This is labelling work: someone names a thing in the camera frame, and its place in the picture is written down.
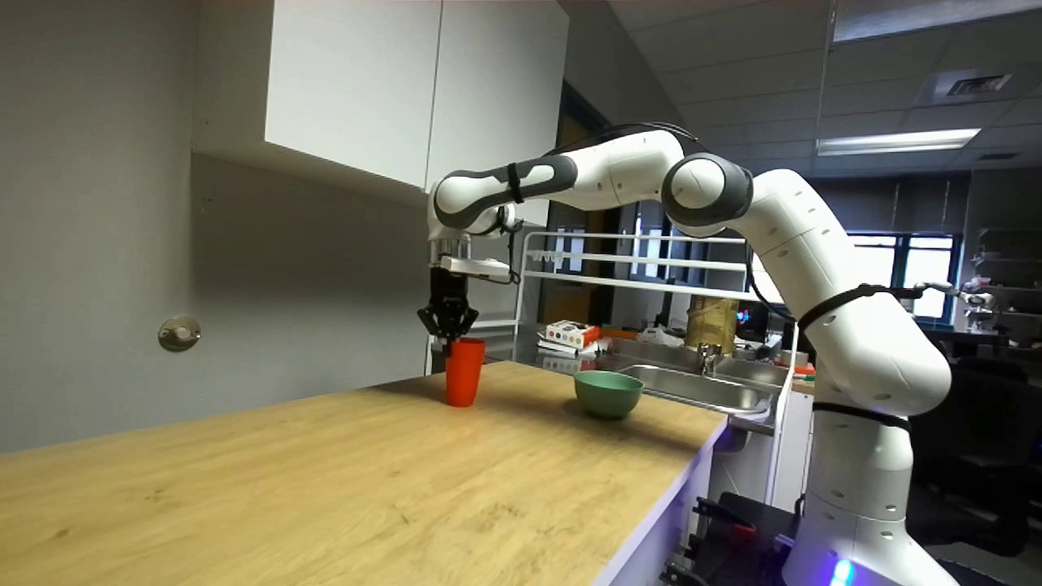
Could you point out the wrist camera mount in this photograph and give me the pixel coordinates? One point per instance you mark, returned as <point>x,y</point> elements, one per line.
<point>475,269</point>

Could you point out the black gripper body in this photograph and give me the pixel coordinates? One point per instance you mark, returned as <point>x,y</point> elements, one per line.
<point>446,301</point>

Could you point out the round wall knob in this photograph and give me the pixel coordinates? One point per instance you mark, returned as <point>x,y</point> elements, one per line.
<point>180,333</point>

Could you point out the white wall cabinet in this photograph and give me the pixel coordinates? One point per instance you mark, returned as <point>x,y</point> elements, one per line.
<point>376,95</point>

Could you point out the stainless steel sink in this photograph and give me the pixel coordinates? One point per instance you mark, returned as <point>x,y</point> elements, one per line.
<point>736,393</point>

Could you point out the orange plastic cup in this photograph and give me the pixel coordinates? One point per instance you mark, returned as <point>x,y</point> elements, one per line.
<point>464,372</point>

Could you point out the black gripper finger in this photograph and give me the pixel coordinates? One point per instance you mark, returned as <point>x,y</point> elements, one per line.
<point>468,321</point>
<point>433,329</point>

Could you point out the white dish rack rail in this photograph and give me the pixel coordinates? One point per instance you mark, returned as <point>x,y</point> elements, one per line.
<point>633,280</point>

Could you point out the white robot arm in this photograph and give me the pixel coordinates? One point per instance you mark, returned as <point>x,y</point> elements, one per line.
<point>872,364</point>

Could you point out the red and white box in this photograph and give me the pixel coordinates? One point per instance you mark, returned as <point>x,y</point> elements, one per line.
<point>572,336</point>

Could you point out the green ceramic bowl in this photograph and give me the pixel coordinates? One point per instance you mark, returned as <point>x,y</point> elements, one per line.
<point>607,396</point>

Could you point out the ceiling light panel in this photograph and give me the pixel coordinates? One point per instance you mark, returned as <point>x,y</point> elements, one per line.
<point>897,144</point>

